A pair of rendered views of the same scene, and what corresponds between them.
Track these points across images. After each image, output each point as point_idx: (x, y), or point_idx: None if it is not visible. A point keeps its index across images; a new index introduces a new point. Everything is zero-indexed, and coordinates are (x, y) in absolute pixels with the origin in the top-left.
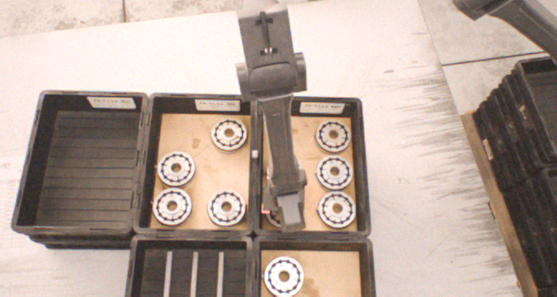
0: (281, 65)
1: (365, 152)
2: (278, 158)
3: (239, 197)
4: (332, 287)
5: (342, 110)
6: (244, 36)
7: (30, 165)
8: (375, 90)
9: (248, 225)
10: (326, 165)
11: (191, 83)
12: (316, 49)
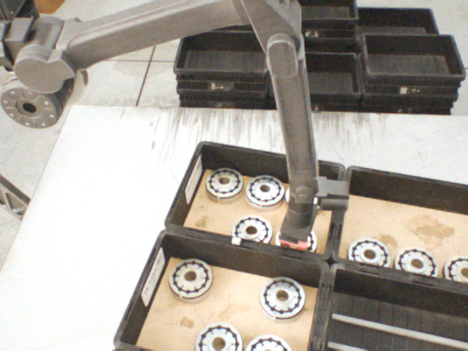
0: (291, 6)
1: (259, 150)
2: (312, 133)
3: (273, 281)
4: (381, 222)
5: (201, 166)
6: (267, 0)
7: None
8: (169, 161)
9: (318, 264)
10: (256, 194)
11: (81, 339)
12: (98, 198)
